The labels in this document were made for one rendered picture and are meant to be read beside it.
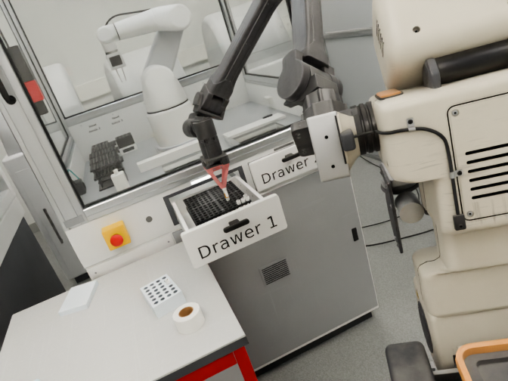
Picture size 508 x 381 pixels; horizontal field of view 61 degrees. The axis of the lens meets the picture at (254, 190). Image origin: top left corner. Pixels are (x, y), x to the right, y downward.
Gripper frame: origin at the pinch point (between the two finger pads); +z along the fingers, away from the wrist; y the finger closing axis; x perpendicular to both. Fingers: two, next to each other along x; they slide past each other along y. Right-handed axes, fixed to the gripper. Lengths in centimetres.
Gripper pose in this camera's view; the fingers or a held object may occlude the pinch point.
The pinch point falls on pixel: (222, 184)
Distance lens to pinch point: 124.6
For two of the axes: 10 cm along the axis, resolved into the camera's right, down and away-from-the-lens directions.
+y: 2.9, 2.3, -9.3
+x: 9.2, -3.3, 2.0
